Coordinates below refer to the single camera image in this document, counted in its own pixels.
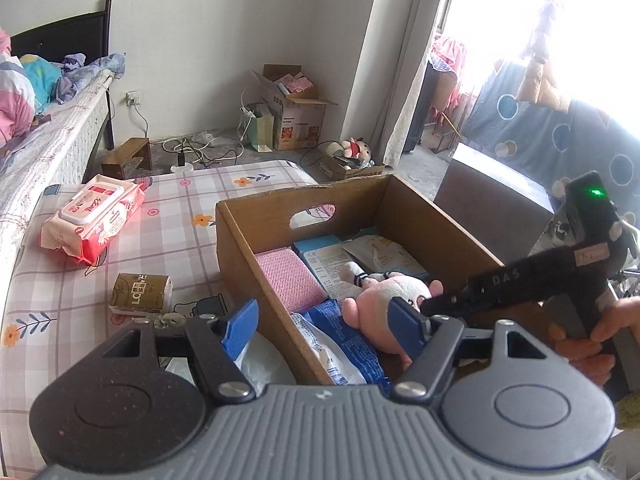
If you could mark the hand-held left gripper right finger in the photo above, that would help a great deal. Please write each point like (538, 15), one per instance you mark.
(405, 327)

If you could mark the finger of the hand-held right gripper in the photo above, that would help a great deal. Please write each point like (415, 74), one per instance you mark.
(450, 302)

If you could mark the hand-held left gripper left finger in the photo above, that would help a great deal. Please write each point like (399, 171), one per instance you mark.
(242, 327)

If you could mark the pink plush toy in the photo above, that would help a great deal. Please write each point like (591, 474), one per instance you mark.
(385, 300)

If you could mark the blue plastic packet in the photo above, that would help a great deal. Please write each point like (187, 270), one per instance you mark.
(340, 345)

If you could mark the white printed packet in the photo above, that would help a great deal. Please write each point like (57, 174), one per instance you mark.
(385, 255)

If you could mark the person's right hand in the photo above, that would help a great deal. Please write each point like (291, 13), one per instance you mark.
(595, 355)

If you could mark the pink sponge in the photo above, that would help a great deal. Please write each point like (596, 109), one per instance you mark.
(295, 277)

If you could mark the blue and white box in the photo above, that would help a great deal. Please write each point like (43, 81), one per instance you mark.
(325, 260)

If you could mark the small brown snack box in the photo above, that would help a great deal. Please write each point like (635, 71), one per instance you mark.
(140, 292)

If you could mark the plaid floral mattress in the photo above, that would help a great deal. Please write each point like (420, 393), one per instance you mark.
(165, 240)

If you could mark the blue cloth with circles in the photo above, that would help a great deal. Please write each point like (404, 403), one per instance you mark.
(550, 140)

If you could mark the shallow cardboard tray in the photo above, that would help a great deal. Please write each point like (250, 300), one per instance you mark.
(350, 172)

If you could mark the white power strip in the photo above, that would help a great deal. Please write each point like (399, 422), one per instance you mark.
(182, 167)

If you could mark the plush doll with red shirt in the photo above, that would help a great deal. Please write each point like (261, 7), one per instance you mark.
(357, 150)

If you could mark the pink wet wipes pack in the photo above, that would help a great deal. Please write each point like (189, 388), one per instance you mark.
(92, 215)

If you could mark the pale green paper bag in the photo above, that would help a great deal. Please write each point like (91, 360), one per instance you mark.
(262, 132)

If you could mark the beige hanging garment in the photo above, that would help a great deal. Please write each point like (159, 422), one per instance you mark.
(542, 75)

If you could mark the small wooden stool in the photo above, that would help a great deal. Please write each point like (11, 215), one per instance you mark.
(127, 157)

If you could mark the open printed cardboard box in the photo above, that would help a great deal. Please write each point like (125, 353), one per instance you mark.
(297, 120)

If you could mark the bed with grey floral sheet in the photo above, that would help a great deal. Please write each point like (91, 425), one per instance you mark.
(50, 145)

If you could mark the blue crumpled clothes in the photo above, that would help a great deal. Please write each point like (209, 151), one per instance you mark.
(75, 72)

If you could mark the white wall socket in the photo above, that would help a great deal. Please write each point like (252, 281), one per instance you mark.
(133, 98)

